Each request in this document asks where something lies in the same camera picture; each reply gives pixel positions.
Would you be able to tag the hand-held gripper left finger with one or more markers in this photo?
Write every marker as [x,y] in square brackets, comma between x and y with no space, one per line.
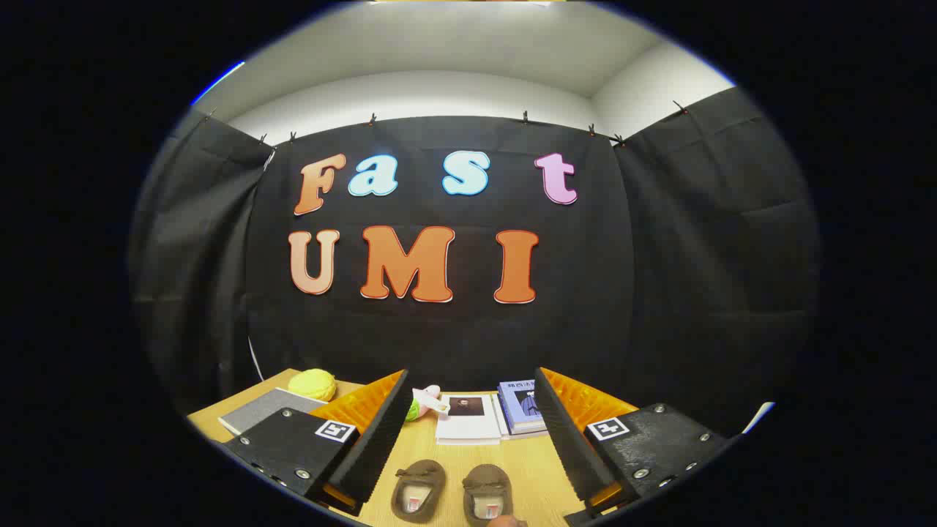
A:
[381,439]

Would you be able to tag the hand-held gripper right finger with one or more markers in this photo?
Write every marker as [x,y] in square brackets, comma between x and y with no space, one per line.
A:
[567,439]

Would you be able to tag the brown shoe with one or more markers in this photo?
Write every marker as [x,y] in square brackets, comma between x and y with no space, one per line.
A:
[419,483]
[484,484]

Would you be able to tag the cream fabric storage box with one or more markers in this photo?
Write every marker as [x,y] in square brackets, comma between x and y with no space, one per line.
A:
[267,410]

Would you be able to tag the blue book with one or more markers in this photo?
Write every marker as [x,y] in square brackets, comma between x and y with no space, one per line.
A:
[521,411]

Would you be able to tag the green and pink plush toy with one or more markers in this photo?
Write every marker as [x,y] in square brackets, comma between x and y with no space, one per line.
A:
[426,400]

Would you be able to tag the yellow round plush toy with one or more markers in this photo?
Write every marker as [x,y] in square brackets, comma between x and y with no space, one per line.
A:
[312,383]

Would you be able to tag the white book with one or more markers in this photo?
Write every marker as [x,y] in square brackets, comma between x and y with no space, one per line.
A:
[468,426]

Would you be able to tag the black backdrop cloth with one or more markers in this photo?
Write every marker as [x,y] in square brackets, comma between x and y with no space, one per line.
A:
[454,337]

